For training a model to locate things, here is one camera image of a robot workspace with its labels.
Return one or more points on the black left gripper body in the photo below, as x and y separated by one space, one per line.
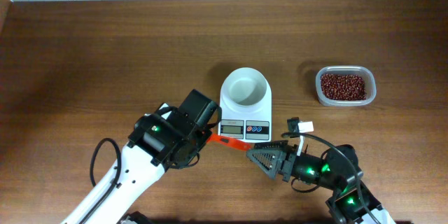
194 143

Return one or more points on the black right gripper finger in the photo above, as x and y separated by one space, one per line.
271 144
268 160

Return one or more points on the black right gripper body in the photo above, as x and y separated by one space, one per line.
288 162

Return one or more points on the orange measuring scoop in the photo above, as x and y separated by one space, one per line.
230 142

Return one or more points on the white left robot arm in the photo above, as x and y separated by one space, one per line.
130 175

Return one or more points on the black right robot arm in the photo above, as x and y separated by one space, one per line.
336 170

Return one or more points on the white digital kitchen scale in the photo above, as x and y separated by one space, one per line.
251 124

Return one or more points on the white round bowl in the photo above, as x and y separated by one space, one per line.
244 87

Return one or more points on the red adzuki beans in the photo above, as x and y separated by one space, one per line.
343 87

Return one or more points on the clear plastic container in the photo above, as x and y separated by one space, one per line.
365 74

